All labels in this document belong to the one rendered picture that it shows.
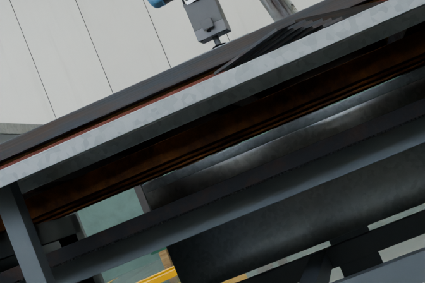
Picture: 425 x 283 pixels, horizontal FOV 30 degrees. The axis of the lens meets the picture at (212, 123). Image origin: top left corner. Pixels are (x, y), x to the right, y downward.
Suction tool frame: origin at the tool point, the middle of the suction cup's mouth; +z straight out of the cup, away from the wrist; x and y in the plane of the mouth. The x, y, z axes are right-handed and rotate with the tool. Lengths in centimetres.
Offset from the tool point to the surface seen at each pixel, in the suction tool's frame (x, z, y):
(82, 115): -41.0, 6.8, -27.6
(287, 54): -71, 17, 22
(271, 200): -38, 40, 4
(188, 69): -39.7, 6.9, -1.6
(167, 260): 707, 85, -277
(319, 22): -67, 13, 29
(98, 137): -72, 17, -14
